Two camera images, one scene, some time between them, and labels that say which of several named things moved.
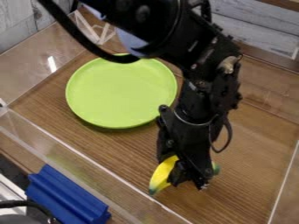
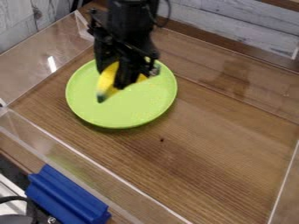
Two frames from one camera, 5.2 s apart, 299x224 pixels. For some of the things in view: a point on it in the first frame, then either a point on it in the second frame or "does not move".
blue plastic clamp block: (69, 199) does not move
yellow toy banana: (159, 180) -> (105, 86)
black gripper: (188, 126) -> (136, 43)
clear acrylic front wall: (28, 146) does not move
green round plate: (120, 94) does not move
